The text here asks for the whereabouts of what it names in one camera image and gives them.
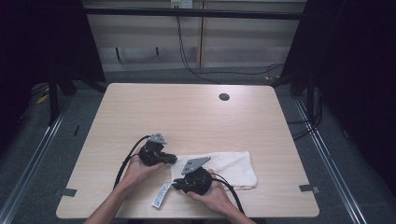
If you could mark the aluminium floor rail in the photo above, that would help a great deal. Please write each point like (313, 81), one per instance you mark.
(330, 161)
(34, 158)

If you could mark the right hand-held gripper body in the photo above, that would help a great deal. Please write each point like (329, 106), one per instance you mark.
(197, 182)

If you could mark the white wall socket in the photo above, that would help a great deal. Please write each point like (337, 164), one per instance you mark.
(181, 3)

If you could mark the grey tape piece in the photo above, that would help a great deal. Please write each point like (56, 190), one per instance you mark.
(66, 192)
(308, 188)

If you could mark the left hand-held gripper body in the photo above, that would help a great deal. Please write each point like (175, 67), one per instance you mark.
(152, 154)

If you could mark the black curtain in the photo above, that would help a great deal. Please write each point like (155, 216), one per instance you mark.
(355, 77)
(40, 40)

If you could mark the black horizontal bar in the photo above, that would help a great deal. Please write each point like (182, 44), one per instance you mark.
(193, 13)

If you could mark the person's right hand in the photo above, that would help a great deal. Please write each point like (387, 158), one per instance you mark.
(216, 197)

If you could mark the person's left hand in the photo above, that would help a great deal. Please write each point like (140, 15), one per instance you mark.
(137, 172)

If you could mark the black metal post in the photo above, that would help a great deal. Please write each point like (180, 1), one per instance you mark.
(53, 99)

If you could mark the white towel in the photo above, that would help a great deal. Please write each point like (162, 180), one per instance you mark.
(232, 168)

